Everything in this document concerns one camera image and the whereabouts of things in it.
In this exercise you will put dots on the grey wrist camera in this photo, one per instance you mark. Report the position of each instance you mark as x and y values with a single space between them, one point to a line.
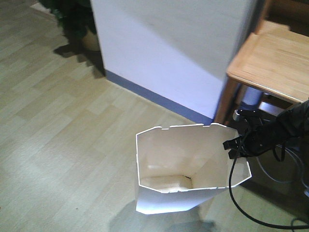
238 115

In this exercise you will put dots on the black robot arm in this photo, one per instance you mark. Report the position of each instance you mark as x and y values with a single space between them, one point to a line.
291 123

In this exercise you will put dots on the green potted plant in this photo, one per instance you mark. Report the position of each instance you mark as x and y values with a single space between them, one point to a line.
77 20

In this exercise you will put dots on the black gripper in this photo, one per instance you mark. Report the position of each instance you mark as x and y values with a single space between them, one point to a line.
255 140

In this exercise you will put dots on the wooden desk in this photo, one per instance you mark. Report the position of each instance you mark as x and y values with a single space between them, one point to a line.
274 58

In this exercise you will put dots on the white paper trash bin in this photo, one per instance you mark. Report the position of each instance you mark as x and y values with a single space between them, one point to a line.
181 167

